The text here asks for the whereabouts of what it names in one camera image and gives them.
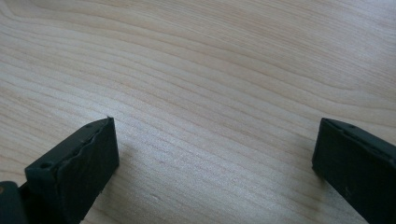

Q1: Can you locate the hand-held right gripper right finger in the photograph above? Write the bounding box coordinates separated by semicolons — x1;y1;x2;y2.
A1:
311;117;396;224

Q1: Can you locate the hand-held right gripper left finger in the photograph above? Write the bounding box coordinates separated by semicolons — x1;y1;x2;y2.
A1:
19;116;120;224

